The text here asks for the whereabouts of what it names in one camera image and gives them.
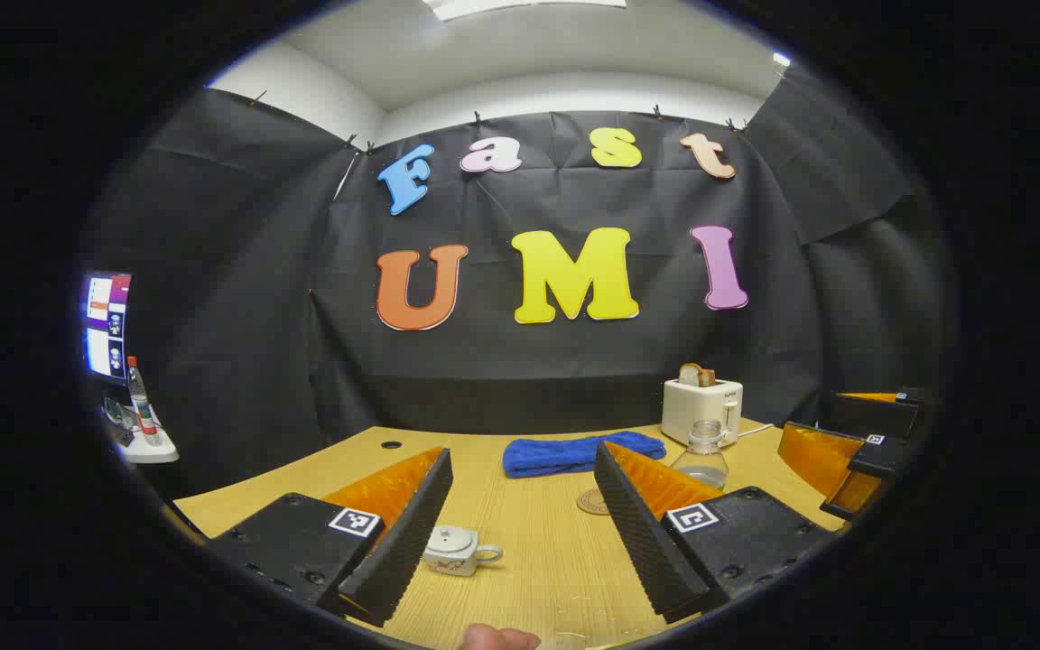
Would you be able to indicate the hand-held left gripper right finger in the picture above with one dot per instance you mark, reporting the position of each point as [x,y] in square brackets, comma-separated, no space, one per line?
[633,533]

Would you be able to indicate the white teacup lid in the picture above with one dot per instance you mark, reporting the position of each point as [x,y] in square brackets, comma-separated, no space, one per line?
[450,539]

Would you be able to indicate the green-label water bottle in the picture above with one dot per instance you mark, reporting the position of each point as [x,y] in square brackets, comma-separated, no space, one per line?
[702,456]

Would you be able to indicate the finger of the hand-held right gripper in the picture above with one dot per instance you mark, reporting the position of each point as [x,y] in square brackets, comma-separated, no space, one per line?
[881,456]
[881,415]

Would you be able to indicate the red-capped clear bottle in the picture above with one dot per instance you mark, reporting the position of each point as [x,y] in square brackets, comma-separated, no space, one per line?
[143,406]

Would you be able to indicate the white side table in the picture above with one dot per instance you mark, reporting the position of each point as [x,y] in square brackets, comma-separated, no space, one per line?
[154,451]

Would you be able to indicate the blue towel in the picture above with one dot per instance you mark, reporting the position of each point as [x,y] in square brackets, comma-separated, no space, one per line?
[565,454]

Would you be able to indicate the black keyboard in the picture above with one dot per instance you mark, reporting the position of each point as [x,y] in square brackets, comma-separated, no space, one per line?
[125,436]

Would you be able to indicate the white teacup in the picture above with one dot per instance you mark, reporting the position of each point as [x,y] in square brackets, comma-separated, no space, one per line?
[448,565]

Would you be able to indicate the ceiling light panel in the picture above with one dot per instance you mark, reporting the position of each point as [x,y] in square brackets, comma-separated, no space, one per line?
[520,7]

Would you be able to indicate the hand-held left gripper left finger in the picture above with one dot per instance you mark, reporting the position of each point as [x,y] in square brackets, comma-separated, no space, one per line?
[412,533]

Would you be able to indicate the computer monitor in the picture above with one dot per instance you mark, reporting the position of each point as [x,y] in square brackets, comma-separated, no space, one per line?
[107,325]

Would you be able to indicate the black backdrop cloth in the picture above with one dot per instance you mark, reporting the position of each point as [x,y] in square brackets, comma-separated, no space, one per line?
[529,379]

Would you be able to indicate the white toaster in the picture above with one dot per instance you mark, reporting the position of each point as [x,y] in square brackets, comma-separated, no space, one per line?
[696,411]

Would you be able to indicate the bread slice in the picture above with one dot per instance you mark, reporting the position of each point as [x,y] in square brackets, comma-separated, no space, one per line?
[689,375]
[708,377]

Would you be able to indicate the round cork coaster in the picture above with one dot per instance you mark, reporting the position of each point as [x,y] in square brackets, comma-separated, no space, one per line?
[590,502]

